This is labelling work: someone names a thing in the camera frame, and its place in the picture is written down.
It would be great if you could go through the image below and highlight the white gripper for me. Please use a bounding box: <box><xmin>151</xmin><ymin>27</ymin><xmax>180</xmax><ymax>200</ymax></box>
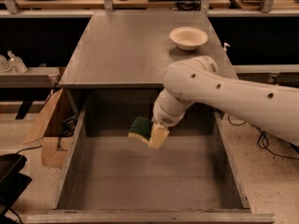
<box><xmin>149</xmin><ymin>89</ymin><xmax>193</xmax><ymax>149</ymax></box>

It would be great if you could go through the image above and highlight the green and yellow sponge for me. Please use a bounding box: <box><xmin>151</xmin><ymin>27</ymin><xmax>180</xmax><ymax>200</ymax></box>
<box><xmin>128</xmin><ymin>117</ymin><xmax>151</xmax><ymax>145</ymax></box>

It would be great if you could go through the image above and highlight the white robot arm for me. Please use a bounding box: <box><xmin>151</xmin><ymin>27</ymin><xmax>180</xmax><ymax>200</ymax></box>
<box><xmin>152</xmin><ymin>56</ymin><xmax>299</xmax><ymax>146</ymax></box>

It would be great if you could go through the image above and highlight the open grey top drawer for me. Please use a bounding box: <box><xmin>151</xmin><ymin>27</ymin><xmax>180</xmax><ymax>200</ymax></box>
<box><xmin>27</xmin><ymin>90</ymin><xmax>274</xmax><ymax>224</ymax></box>

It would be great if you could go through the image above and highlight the grey cabinet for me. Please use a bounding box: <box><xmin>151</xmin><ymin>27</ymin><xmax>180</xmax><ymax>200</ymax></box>
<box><xmin>60</xmin><ymin>9</ymin><xmax>236</xmax><ymax>114</ymax></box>

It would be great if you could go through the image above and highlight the white bowl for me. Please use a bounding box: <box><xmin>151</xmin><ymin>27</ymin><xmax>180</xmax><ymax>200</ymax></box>
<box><xmin>170</xmin><ymin>27</ymin><xmax>208</xmax><ymax>50</ymax></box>

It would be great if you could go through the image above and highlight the cardboard box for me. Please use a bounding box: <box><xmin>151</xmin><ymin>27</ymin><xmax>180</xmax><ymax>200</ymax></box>
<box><xmin>23</xmin><ymin>90</ymin><xmax>73</xmax><ymax>168</ymax></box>

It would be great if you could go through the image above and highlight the small white pump bottle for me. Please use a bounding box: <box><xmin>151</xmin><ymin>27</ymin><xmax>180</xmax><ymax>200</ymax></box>
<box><xmin>223</xmin><ymin>42</ymin><xmax>231</xmax><ymax>51</ymax></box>

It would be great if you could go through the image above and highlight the wooden shelf bench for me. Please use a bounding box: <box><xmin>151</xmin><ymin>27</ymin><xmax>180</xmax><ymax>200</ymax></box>
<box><xmin>15</xmin><ymin>0</ymin><xmax>299</xmax><ymax>11</ymax></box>

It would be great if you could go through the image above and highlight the clear pump bottle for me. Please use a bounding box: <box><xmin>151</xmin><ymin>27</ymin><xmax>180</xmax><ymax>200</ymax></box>
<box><xmin>7</xmin><ymin>50</ymin><xmax>27</xmax><ymax>74</ymax></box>

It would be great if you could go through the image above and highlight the clear bottle at edge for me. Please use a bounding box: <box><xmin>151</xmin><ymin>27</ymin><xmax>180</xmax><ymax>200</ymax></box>
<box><xmin>0</xmin><ymin>55</ymin><xmax>11</xmax><ymax>72</ymax></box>

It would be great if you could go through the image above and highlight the black floor cable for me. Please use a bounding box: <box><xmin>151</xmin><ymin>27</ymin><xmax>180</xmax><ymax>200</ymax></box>
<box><xmin>227</xmin><ymin>114</ymin><xmax>299</xmax><ymax>161</ymax></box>

